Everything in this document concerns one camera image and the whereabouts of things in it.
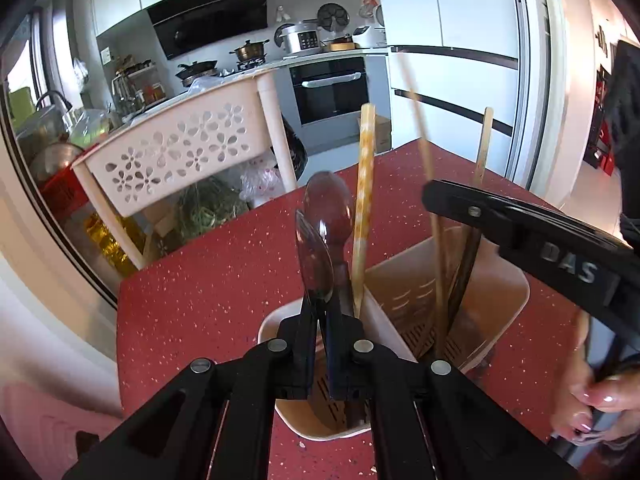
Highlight small white rice cooker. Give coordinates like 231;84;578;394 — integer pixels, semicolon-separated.
352;25;387;48

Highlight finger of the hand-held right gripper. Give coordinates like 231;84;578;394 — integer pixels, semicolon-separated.
422;179;632;251

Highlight black built-in oven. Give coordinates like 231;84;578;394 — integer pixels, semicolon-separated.
289;56;371;128

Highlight black frying pan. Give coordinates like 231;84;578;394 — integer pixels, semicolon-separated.
176;60;219;81

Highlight person's right hand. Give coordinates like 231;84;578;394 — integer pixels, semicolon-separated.
551;310;640;443

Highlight yellow oil bottle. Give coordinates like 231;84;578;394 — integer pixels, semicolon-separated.
82;210;138;276

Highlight black range hood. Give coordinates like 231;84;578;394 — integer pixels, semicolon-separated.
148;0;268;61

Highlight person's black clothing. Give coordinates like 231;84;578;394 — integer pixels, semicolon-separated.
602;39;640;251

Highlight steel pot on stove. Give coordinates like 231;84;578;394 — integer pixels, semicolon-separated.
230;40;268;61

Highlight black round multi-hole pan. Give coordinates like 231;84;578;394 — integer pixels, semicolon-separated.
317;2;348;31

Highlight green leafy vegetables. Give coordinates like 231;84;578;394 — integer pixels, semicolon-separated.
175;177;251;241

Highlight white plastic bag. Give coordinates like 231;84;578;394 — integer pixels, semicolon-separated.
240;157;286;206

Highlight spice rack with jars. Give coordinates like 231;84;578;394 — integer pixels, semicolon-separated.
110;57;166;111

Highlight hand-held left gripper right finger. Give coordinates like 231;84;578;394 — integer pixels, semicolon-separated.
320;307;581;480

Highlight white refrigerator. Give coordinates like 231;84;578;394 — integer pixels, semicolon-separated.
372;0;521;181

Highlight green plastic container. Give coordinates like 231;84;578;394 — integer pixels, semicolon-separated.
7;87;38;131

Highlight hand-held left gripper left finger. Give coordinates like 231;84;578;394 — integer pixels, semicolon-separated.
62;302;321;480

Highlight dark red spoon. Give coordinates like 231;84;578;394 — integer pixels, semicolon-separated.
304;170;355;311

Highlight stainless steel bowl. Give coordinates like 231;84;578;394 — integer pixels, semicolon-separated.
27;142;83;181

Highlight translucent grey spoon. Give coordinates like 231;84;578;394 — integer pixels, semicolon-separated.
294;209;336;311

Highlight white utensil holder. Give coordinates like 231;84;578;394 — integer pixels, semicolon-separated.
257;225;531;442

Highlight kitchen faucet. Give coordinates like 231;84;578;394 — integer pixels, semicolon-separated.
34;91;73;116

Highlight cardboard box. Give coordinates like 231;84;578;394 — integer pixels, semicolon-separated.
357;112;392;153

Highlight white perforated basket cart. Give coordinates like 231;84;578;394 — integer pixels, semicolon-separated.
72;70;298;271

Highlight bamboo chopstick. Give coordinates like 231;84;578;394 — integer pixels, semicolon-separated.
445;106;496;346
397;50;448;361

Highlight red plastic basket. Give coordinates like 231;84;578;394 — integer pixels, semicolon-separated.
40;162;98;211

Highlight silver electric pressure cooker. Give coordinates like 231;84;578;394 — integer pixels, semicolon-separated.
274;20;321;55

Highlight spotted chopstick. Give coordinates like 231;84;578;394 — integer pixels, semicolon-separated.
350;102;377;320

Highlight pink plastic stool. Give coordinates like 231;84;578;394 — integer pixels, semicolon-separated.
0;382;126;480

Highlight clear plastic bag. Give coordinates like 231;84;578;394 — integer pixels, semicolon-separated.
70;107;111;146

